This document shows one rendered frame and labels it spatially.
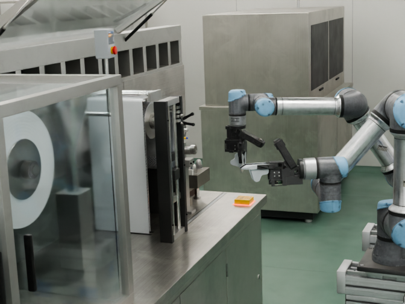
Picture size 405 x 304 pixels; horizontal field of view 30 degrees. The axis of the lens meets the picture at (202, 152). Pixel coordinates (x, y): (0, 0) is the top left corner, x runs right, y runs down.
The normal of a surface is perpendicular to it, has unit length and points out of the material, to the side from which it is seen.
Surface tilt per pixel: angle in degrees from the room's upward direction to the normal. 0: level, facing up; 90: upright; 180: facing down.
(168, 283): 0
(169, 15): 90
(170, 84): 90
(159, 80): 90
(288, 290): 0
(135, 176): 90
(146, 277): 0
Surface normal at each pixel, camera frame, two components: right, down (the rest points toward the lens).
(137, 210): -0.35, 0.21
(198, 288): 0.94, 0.04
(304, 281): -0.04, -0.98
